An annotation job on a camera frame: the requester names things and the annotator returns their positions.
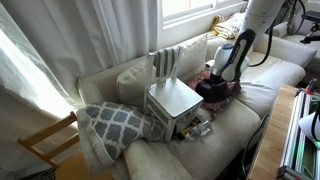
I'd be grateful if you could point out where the grey armchair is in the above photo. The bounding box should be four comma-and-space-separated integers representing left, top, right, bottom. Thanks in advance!
269, 20, 320, 75

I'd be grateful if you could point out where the aluminium rail frame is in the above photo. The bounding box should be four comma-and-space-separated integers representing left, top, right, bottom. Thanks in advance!
277, 90, 320, 180

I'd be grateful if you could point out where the light wooden chair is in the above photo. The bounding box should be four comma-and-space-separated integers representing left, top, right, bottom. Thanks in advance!
17, 111, 115, 180

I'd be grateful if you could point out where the small white wooden chair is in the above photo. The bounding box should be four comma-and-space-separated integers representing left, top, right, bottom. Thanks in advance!
143, 44, 205, 143

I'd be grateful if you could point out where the grey white quatrefoil pillow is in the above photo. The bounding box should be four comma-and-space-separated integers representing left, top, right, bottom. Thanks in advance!
76, 101, 167, 168

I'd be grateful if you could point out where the yellow black tool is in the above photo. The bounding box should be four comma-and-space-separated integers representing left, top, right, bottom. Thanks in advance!
173, 116, 203, 142

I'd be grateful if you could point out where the white window frame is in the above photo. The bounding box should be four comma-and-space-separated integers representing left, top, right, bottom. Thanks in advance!
156, 0, 249, 50

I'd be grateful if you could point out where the large cream cushion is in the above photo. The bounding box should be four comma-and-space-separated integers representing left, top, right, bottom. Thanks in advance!
115, 34, 209, 110

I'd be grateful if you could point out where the white rounded device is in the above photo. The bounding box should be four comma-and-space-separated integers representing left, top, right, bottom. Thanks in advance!
297, 111, 320, 144

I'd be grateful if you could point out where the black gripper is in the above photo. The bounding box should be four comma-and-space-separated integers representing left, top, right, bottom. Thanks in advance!
208, 73, 229, 84

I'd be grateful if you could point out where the black camera tripod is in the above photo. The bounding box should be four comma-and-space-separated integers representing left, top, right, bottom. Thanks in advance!
299, 9, 320, 45

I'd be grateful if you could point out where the black floor cable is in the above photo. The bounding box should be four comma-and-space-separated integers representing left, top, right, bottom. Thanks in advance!
240, 114, 270, 178

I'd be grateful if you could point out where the light wooden table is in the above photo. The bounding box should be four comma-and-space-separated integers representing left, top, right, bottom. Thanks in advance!
246, 83, 320, 180

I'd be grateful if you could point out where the grey white striped cloth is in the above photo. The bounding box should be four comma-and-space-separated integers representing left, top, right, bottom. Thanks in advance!
153, 46, 180, 80

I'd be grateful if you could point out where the yellow floral blanket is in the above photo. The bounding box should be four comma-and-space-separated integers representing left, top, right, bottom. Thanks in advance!
209, 12, 248, 41

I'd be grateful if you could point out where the red black clamp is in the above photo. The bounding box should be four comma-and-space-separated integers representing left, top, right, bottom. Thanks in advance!
294, 78, 318, 98

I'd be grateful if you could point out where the red patterned folded blanket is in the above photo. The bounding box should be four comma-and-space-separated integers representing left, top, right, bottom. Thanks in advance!
187, 69, 243, 113

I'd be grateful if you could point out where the black fedora hat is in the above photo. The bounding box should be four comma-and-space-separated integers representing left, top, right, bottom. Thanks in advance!
194, 78, 235, 104

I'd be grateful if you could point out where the cream fabric sofa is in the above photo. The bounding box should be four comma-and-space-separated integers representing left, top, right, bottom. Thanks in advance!
77, 29, 318, 180

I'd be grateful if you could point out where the clear plastic water bottle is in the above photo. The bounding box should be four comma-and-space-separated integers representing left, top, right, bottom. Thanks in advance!
184, 120, 214, 141

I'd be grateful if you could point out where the white curtain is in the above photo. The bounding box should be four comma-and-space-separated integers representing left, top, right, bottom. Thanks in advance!
0, 0, 160, 176

